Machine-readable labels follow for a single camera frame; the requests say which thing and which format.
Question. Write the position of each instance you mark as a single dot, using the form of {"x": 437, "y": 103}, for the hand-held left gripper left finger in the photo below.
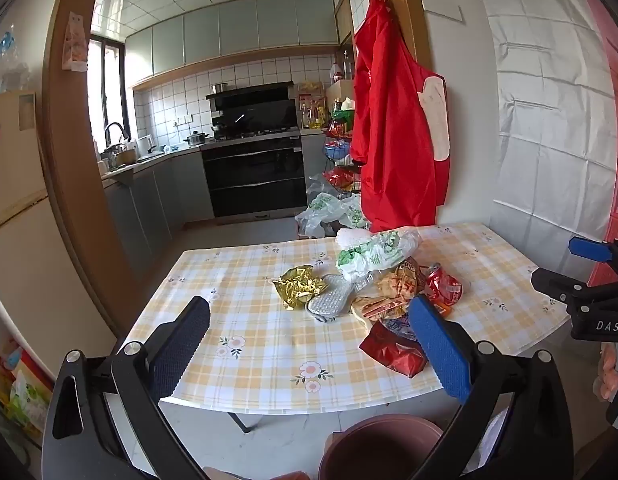
{"x": 181, "y": 345}

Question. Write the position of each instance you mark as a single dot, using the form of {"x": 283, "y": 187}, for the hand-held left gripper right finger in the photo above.
{"x": 439, "y": 345}

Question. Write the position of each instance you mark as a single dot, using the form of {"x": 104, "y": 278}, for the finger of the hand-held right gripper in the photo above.
{"x": 554, "y": 282}
{"x": 586, "y": 248}

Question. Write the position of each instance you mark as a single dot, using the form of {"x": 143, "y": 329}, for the orange snack packet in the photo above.
{"x": 443, "y": 309}

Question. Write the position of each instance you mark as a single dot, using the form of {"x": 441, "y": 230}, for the blue white wrapper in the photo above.
{"x": 399, "y": 327}

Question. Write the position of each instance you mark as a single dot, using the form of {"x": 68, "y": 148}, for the dark red snack packet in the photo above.
{"x": 394, "y": 352}

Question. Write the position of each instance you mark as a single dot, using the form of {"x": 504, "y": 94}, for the red plastic food tray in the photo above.
{"x": 444, "y": 287}

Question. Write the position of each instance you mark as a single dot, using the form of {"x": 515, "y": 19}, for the brown paper wrapper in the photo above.
{"x": 379, "y": 307}

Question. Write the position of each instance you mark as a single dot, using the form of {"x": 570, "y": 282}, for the printed brown paper bag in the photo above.
{"x": 401, "y": 282}

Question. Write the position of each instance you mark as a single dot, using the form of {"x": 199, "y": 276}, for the white green plastic bag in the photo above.
{"x": 374, "y": 257}

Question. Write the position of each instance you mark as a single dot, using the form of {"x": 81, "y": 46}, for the clear bumpy blister tray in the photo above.
{"x": 329, "y": 300}

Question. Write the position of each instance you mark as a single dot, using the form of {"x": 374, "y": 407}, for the pink plastic bin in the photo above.
{"x": 369, "y": 450}

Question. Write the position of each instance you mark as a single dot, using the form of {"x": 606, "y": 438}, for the gold foil wrapper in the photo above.
{"x": 296, "y": 287}

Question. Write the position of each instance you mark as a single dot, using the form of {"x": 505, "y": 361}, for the person's right hand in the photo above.
{"x": 614, "y": 375}

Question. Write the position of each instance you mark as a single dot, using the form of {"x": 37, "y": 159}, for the yellow plaid floral tablecloth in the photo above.
{"x": 269, "y": 340}

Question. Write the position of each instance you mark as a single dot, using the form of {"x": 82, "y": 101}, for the black metal table leg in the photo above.
{"x": 244, "y": 420}

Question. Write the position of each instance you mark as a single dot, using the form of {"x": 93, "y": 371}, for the red door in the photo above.
{"x": 616, "y": 110}

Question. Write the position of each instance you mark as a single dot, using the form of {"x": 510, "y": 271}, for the grey lower kitchen cabinets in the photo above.
{"x": 159, "y": 195}

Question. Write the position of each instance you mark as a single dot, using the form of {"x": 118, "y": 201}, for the grey kitchen cabinets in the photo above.
{"x": 159, "y": 195}
{"x": 229, "y": 30}

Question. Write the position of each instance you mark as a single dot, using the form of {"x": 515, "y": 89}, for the pile of colourful packets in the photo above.
{"x": 24, "y": 395}

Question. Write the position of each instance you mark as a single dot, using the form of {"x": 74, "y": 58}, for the pile of plastic bags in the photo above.
{"x": 324, "y": 210}

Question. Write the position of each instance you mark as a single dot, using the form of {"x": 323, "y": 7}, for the black built-in stove oven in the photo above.
{"x": 254, "y": 175}

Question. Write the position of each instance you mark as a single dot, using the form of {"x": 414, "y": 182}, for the beige refrigerator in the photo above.
{"x": 24, "y": 240}

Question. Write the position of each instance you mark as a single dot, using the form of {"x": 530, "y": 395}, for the white kettle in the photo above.
{"x": 146, "y": 145}

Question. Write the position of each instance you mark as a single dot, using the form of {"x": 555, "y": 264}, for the steel cooking pot with lid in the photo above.
{"x": 195, "y": 139}

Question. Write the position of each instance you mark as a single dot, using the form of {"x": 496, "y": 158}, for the red apron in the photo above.
{"x": 394, "y": 135}

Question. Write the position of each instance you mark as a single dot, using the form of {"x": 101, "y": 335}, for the black kitchen faucet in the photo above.
{"x": 114, "y": 127}

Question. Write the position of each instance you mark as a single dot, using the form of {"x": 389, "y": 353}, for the black range hood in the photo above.
{"x": 254, "y": 107}

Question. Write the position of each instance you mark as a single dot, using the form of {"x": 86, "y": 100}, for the small steel pot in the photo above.
{"x": 219, "y": 88}

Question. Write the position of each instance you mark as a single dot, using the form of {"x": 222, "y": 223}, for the row of seasoning bottles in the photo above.
{"x": 311, "y": 112}

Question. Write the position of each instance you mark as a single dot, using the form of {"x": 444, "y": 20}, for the kitchen window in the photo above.
{"x": 106, "y": 90}

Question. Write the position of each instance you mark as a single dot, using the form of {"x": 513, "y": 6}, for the cardboard box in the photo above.
{"x": 339, "y": 92}

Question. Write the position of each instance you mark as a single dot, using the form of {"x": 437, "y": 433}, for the paper note on refrigerator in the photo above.
{"x": 27, "y": 110}

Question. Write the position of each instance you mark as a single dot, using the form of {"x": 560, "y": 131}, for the white paper sheet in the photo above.
{"x": 441, "y": 5}

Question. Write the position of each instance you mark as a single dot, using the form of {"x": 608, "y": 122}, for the cooking oil bottle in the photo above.
{"x": 336, "y": 74}

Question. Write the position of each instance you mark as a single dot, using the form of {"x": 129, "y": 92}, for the grey upper kitchen cabinets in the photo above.
{"x": 229, "y": 30}

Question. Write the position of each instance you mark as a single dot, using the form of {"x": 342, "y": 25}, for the hanging paper packet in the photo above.
{"x": 75, "y": 42}

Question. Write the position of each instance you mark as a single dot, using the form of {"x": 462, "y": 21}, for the clear plastic bag bundle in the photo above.
{"x": 6, "y": 60}

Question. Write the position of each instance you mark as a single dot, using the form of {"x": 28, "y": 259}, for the white plastic wall sheet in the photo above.
{"x": 549, "y": 110}

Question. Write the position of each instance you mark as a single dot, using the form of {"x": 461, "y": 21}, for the wooden door frame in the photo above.
{"x": 69, "y": 170}

